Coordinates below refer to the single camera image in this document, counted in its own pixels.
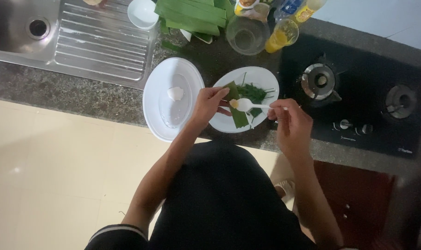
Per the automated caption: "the person's right hand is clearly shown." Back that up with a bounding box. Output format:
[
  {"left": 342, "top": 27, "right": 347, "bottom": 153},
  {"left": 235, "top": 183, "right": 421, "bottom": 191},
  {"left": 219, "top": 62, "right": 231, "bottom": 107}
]
[{"left": 267, "top": 99, "right": 314, "bottom": 158}]

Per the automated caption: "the person's left hand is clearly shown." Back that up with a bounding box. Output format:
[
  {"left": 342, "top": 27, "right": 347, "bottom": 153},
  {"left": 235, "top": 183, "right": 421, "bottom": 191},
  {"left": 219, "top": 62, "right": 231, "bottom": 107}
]
[{"left": 189, "top": 87, "right": 232, "bottom": 128}]

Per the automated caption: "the white plastic spoon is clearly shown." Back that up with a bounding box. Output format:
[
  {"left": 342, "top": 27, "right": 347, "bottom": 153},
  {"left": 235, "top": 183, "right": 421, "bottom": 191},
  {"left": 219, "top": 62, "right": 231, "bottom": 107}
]
[{"left": 236, "top": 98, "right": 289, "bottom": 112}]

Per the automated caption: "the green banana leaf strip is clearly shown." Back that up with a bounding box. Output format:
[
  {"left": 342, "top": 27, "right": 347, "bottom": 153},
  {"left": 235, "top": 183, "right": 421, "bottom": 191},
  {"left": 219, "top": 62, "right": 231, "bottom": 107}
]
[{"left": 223, "top": 81, "right": 250, "bottom": 129}]

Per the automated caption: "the pile of green leaf shreds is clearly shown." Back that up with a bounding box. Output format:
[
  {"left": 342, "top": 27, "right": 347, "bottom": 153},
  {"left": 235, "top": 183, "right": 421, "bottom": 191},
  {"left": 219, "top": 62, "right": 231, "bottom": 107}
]
[{"left": 236, "top": 72, "right": 275, "bottom": 129}]

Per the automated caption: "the white round plate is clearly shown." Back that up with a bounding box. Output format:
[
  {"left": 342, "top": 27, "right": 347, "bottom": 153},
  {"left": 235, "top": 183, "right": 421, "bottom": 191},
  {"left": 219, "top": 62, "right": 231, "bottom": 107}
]
[{"left": 208, "top": 66, "right": 280, "bottom": 134}]

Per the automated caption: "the glass of orange juice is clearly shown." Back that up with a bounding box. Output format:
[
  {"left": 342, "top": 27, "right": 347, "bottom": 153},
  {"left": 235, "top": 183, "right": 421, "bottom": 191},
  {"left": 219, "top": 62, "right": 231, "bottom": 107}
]
[{"left": 265, "top": 19, "right": 300, "bottom": 53}]

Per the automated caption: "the black gas stove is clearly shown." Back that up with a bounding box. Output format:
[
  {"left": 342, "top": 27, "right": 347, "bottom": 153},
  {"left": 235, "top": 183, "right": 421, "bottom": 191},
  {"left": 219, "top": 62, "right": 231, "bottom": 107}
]
[{"left": 275, "top": 34, "right": 421, "bottom": 160}]

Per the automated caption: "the person's foot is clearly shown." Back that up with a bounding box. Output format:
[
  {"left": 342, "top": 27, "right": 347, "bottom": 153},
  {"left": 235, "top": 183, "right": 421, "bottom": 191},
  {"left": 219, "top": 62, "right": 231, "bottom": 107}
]
[{"left": 275, "top": 179, "right": 296, "bottom": 203}]

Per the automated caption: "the clear glass bowl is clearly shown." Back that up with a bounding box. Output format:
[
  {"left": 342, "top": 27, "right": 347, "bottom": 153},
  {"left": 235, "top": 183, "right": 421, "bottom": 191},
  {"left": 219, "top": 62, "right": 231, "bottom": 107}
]
[{"left": 226, "top": 15, "right": 271, "bottom": 56}]

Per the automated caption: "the blue label plastic bottle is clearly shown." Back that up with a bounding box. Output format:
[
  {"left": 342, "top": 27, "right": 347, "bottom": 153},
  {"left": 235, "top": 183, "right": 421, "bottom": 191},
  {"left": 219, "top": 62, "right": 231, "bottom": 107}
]
[{"left": 274, "top": 0, "right": 305, "bottom": 21}]

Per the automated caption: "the white dough piece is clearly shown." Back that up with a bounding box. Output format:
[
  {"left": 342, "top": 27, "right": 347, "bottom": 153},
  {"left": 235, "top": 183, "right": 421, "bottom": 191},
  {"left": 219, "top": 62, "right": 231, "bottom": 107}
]
[{"left": 167, "top": 86, "right": 184, "bottom": 102}]

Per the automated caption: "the yellow label plastic bottle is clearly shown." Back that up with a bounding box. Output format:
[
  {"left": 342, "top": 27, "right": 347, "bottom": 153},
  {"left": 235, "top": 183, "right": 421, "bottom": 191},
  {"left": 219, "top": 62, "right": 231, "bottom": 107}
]
[{"left": 291, "top": 0, "right": 327, "bottom": 24}]

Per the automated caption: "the white oval plate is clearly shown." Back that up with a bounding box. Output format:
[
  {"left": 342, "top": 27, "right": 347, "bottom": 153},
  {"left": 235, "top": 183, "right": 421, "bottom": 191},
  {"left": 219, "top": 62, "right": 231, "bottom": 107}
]
[{"left": 143, "top": 57, "right": 205, "bottom": 143}]

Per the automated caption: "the person's black dress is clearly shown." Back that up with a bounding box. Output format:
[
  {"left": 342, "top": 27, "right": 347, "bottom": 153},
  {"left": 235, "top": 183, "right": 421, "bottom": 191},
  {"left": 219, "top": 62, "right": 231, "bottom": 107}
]
[{"left": 85, "top": 140, "right": 318, "bottom": 250}]

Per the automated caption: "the brown cabinet door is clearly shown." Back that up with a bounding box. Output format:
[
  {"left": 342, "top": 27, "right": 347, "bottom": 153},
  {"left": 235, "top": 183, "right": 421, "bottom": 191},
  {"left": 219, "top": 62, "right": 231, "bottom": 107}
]
[{"left": 294, "top": 160, "right": 396, "bottom": 250}]

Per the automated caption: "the stack of banana leaves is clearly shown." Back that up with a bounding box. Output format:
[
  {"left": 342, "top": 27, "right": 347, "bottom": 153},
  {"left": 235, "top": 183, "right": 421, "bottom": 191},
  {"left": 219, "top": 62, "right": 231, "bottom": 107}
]
[{"left": 154, "top": 0, "right": 236, "bottom": 44}]

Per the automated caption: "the small white bowl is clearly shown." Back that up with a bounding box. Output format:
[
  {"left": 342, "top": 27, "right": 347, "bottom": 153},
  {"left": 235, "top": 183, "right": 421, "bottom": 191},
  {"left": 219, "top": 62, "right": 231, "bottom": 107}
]
[{"left": 127, "top": 0, "right": 159, "bottom": 30}]

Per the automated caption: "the stainless steel sink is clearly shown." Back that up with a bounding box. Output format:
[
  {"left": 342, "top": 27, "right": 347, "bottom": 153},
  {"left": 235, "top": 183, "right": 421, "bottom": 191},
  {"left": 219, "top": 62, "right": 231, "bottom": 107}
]
[{"left": 0, "top": 0, "right": 159, "bottom": 90}]

